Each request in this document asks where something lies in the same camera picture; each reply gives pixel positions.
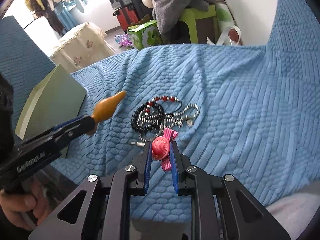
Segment orange wooden gourd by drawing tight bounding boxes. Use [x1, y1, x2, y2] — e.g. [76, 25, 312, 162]
[86, 90, 126, 135]

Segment pink hat hair clip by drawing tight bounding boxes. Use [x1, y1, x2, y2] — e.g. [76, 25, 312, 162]
[151, 127, 178, 172]

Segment silver ball chain necklace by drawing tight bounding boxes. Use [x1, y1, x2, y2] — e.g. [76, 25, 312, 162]
[128, 102, 201, 147]

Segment green jewelry box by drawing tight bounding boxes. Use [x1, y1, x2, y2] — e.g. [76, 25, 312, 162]
[15, 65, 86, 140]

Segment black bead bracelet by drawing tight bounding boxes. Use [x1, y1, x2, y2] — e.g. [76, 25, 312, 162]
[130, 102, 167, 133]

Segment red silver bead bracelet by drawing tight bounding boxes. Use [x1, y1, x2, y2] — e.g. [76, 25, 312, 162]
[146, 95, 183, 113]

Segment person's left hand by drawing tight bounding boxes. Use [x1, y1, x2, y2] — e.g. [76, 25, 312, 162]
[1, 177, 52, 231]

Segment blue quilted bedspread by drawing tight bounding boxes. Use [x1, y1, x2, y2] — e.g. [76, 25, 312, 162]
[0, 0, 320, 224]

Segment purple patterned cloth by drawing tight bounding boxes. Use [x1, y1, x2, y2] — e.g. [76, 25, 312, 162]
[114, 34, 133, 48]

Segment green cardboard box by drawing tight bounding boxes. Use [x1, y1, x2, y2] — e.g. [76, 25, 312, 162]
[127, 20, 163, 50]

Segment red suitcase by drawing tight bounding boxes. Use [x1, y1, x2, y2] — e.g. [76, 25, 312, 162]
[113, 4, 140, 32]

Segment white shopping bag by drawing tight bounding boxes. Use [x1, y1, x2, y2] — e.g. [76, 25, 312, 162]
[207, 25, 242, 46]

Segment grey blanket pile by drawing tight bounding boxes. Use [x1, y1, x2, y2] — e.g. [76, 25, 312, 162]
[152, 0, 216, 35]

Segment green plastic stool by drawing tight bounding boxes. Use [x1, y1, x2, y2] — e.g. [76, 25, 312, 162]
[171, 4, 219, 44]

